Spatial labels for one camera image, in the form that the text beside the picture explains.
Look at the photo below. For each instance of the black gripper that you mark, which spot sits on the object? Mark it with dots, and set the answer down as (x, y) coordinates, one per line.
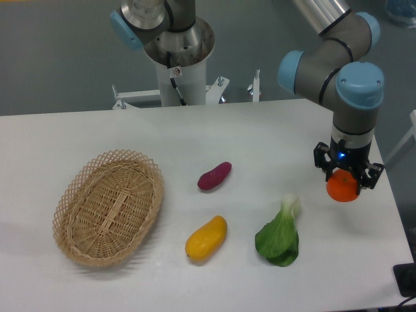
(355, 161)

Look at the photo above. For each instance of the orange fruit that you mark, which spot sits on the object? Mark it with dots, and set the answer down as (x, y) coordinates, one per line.
(342, 187)

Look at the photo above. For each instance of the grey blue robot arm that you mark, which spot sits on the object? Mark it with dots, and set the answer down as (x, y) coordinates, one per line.
(179, 44)

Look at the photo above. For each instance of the woven wicker basket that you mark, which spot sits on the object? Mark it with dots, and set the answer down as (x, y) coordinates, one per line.
(109, 208)

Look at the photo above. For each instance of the green bok choy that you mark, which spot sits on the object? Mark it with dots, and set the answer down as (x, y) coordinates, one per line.
(278, 240)

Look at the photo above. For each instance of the black device at table edge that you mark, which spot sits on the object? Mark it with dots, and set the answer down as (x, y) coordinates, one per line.
(405, 278)

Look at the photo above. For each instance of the purple sweet potato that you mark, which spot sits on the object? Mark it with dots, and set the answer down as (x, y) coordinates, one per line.
(215, 177)

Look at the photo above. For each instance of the yellow mango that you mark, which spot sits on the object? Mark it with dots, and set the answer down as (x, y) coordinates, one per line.
(205, 241)

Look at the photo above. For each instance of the blue object top right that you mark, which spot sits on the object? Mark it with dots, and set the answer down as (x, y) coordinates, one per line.
(401, 12)

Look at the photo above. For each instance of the white frame right edge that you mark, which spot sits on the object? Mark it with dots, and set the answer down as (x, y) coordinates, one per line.
(402, 146)

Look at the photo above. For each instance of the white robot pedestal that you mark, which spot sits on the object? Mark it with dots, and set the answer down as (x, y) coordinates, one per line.
(178, 86)

